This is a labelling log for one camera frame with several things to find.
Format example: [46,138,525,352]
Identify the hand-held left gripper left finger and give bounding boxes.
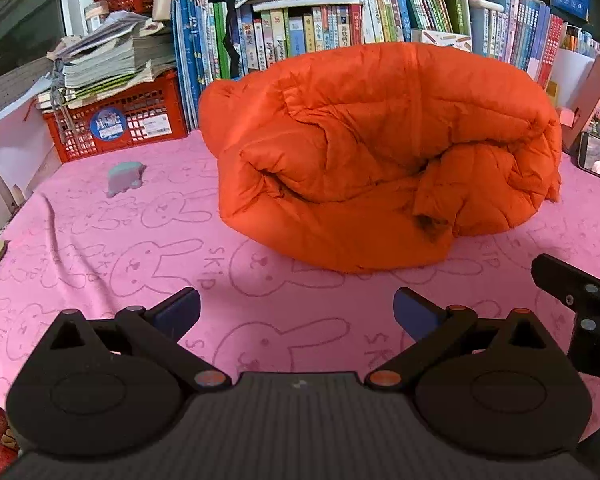
[42,287,233,394]

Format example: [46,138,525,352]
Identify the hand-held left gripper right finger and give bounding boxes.
[365,287,558,393]

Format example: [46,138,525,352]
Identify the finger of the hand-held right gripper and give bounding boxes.
[531,254,600,311]

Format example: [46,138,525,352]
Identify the orange puffer jacket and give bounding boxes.
[198,41,563,275]

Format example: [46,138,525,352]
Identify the pink rabbit-print blanket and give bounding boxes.
[0,127,600,461]

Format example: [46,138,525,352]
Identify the small teal grey toy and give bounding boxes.
[106,161,146,198]

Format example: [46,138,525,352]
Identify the pink cardboard stand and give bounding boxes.
[557,55,600,151]

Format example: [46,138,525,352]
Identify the white card sheet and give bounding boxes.
[550,49,596,106]

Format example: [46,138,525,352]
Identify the red plastic crate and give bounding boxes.
[42,70,190,163]

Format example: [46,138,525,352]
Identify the large white paper sheet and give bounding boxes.
[0,77,63,178]

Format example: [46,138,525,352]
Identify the stack of papers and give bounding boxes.
[35,10,178,111]

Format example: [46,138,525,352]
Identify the white printed box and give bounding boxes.
[411,27,473,53]

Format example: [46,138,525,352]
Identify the grey grid cutting mat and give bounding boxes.
[0,62,51,113]

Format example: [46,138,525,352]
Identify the row of books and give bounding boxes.
[171,0,600,131]

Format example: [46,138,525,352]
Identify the white shelf board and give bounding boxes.
[235,0,363,9]

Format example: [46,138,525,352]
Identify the black strap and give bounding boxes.
[223,0,243,78]

